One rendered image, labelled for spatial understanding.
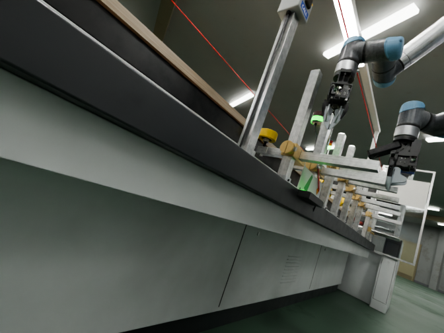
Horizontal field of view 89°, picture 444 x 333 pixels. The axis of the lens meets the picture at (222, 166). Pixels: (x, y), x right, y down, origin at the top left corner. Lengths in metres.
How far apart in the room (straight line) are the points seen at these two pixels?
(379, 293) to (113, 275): 3.18
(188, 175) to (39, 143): 0.26
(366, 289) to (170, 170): 3.41
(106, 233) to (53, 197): 0.16
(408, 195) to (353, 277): 1.25
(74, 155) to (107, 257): 0.38
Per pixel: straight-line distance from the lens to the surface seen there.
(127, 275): 0.77
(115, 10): 0.66
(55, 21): 0.36
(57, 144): 0.39
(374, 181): 1.06
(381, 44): 1.03
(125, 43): 0.66
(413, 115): 1.13
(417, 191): 3.61
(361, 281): 3.69
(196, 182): 0.52
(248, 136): 0.62
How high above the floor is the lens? 0.56
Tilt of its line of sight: 8 degrees up
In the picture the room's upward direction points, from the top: 20 degrees clockwise
